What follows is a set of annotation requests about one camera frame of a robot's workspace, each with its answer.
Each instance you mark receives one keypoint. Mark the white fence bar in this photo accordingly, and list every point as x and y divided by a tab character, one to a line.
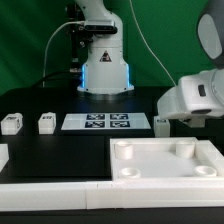
4	156
119	194

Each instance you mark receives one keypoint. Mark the black camera on stand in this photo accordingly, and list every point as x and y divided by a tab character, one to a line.
80	38

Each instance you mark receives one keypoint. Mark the white left fence bar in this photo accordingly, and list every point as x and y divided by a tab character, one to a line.
4	156

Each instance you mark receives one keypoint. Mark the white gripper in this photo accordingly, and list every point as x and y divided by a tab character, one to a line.
195	99

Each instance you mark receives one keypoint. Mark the marker sheet with tags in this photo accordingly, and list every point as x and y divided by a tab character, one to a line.
106	121

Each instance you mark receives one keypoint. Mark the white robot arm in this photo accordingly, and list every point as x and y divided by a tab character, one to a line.
105	73

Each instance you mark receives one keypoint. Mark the white square tabletop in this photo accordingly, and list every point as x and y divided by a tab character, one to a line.
147	158

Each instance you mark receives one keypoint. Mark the white front fence bar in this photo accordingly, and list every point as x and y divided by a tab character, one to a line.
119	194

